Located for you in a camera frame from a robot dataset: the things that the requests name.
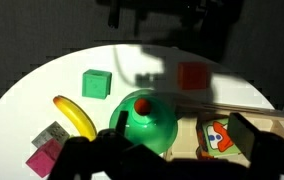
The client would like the dark green block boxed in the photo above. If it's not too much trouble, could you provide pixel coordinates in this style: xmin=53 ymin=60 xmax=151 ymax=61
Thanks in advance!
xmin=82 ymin=69 xmax=112 ymax=99

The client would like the magenta block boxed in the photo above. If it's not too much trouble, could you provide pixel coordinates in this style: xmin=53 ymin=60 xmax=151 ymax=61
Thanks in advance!
xmin=26 ymin=139 xmax=62 ymax=178

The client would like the small red ball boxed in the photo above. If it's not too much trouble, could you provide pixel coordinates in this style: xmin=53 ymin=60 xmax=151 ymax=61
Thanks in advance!
xmin=134 ymin=98 xmax=151 ymax=116

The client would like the grey block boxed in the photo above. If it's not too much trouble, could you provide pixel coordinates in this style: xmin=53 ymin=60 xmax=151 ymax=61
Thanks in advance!
xmin=32 ymin=121 xmax=70 ymax=148

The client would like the green picture cube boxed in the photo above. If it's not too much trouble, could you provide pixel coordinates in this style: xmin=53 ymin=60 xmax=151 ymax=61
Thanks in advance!
xmin=196 ymin=118 xmax=240 ymax=159

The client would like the round white table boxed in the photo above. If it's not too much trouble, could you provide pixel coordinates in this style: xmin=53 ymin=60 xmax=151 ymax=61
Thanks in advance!
xmin=0 ymin=45 xmax=284 ymax=180

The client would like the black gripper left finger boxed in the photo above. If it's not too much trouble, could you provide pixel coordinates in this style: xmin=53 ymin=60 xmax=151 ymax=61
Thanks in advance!
xmin=115 ymin=111 xmax=129 ymax=136

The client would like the green plastic bowl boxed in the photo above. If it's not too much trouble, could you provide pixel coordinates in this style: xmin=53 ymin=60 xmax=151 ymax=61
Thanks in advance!
xmin=109 ymin=89 xmax=178 ymax=154

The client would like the wooden tray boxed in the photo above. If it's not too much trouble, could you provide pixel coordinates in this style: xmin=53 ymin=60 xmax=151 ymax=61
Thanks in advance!
xmin=163 ymin=101 xmax=284 ymax=166

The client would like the orange red block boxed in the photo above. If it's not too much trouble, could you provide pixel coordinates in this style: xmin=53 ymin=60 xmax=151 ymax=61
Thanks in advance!
xmin=177 ymin=62 xmax=209 ymax=90

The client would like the yellow banana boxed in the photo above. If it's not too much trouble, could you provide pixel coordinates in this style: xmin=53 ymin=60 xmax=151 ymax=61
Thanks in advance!
xmin=53 ymin=95 xmax=97 ymax=141

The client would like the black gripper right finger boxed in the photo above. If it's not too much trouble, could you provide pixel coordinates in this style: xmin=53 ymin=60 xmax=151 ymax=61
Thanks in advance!
xmin=227 ymin=112 xmax=263 ymax=160

